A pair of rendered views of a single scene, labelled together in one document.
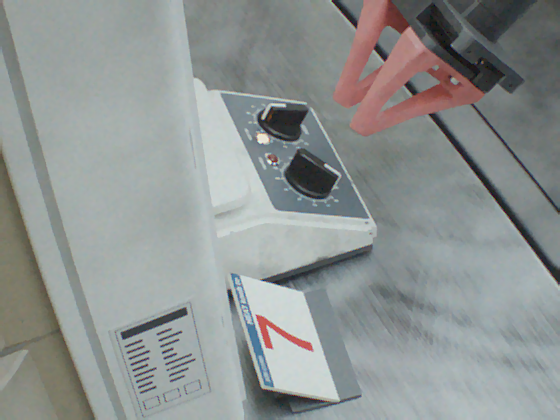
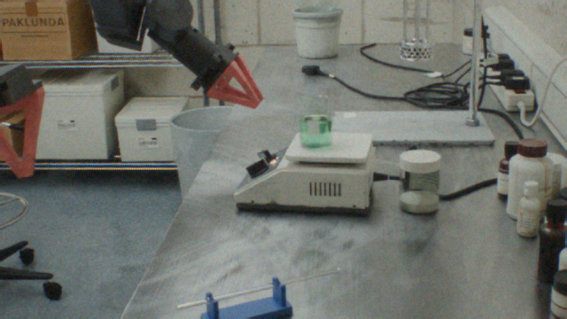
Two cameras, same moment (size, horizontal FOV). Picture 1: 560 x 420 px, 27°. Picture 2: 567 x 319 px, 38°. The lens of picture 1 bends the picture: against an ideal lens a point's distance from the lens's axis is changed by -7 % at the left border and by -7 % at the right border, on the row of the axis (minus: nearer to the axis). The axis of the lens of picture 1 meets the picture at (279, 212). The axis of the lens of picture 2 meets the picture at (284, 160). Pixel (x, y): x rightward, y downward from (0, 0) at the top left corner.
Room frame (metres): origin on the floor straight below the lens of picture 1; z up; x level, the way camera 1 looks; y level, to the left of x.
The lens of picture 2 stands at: (1.63, 0.54, 1.21)
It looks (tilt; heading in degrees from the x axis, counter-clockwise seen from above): 19 degrees down; 206
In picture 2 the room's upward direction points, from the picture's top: 2 degrees counter-clockwise
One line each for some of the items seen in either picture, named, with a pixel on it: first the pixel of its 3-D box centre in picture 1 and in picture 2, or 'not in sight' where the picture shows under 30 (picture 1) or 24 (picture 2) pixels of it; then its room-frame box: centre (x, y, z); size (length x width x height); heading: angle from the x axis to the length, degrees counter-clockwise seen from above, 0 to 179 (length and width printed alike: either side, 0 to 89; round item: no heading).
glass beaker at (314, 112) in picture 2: not in sight; (314, 121); (0.56, 0.07, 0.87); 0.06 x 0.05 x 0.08; 44
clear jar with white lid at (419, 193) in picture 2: not in sight; (419, 182); (0.53, 0.22, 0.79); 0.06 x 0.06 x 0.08
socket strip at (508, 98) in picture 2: not in sight; (504, 79); (-0.22, 0.19, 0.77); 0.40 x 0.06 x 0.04; 21
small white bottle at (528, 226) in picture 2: not in sight; (529, 208); (0.57, 0.38, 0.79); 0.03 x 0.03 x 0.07
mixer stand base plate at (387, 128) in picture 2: not in sight; (409, 127); (0.16, 0.09, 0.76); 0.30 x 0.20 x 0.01; 111
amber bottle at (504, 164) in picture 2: not in sight; (509, 169); (0.44, 0.33, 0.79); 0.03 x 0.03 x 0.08
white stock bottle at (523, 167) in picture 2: not in sight; (530, 179); (0.51, 0.37, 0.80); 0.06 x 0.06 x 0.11
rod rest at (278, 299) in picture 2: not in sight; (246, 303); (0.92, 0.14, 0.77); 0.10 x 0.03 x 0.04; 140
